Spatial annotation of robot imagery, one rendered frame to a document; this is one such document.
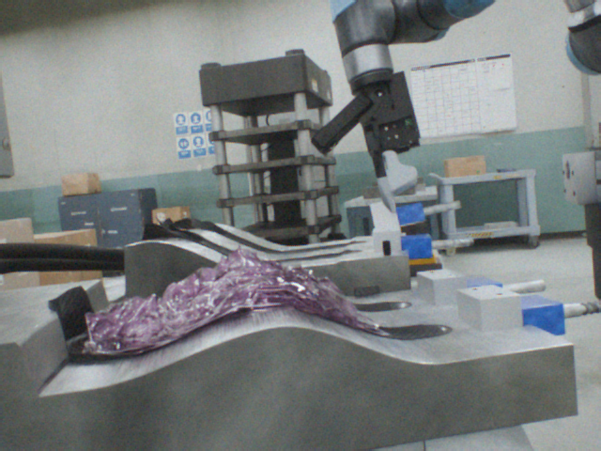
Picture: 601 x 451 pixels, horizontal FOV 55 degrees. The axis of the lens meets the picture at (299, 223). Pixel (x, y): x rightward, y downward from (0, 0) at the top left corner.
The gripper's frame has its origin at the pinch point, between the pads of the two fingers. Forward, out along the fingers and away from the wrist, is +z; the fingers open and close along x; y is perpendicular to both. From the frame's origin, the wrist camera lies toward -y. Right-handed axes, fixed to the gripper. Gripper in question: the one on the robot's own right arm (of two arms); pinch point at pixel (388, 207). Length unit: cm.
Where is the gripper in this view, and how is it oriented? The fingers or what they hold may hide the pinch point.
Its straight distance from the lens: 90.5
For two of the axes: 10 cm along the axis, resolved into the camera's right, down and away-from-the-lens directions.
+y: 9.6, -2.3, -1.8
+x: 1.9, 0.5, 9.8
